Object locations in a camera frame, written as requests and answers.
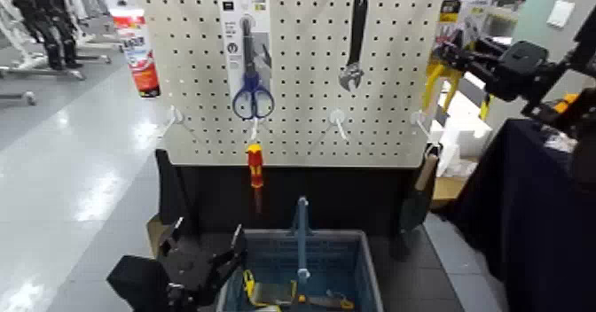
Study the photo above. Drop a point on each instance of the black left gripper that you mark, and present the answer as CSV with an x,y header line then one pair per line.
x,y
191,281

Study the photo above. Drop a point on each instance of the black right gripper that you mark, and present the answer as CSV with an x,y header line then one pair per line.
x,y
517,72

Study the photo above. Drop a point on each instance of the yellow pliers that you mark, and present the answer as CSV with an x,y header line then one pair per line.
x,y
442,74

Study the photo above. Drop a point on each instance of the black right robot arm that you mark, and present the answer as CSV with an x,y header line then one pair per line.
x,y
577,113

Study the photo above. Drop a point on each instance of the brown cardboard flap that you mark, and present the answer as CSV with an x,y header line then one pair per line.
x,y
156,230

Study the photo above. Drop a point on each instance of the yellow black hand tool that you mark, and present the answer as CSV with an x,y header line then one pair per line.
x,y
250,283

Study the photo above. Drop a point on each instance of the large white foam block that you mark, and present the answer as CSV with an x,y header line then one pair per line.
x,y
465,137

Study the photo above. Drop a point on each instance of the white pegboard hook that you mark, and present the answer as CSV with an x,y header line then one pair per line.
x,y
255,128
337,118
174,116
419,118

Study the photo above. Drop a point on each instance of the red yellow screwdriver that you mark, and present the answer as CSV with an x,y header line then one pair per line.
x,y
255,165

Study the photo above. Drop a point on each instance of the orange plastic bin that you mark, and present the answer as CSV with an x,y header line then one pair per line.
x,y
565,103

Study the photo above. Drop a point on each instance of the clear plastic bag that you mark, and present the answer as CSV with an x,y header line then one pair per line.
x,y
561,142

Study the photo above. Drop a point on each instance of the black adjustable wrench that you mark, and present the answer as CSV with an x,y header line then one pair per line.
x,y
357,30

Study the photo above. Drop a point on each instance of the black orange utility knife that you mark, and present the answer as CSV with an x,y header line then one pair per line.
x,y
326,301

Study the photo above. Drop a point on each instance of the brown cardboard box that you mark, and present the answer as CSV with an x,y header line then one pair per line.
x,y
447,190

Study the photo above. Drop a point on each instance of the black pegboard base panel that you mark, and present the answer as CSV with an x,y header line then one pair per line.
x,y
335,197

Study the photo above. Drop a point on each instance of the blue scissors in package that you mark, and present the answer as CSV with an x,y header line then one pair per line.
x,y
251,85

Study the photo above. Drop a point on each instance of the white perforated pegboard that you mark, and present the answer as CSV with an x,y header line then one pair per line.
x,y
307,78

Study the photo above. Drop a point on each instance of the red white sealant tube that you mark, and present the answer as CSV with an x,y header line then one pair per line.
x,y
138,48

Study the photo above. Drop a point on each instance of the white wheeled stand base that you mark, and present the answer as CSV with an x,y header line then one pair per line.
x,y
46,73

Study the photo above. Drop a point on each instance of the black humanoid robot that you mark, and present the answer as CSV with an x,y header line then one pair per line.
x,y
46,20

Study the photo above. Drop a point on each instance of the yellow black striped post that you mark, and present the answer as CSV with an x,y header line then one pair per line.
x,y
486,109

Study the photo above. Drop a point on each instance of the white wall switch plate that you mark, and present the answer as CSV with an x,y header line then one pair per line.
x,y
560,13

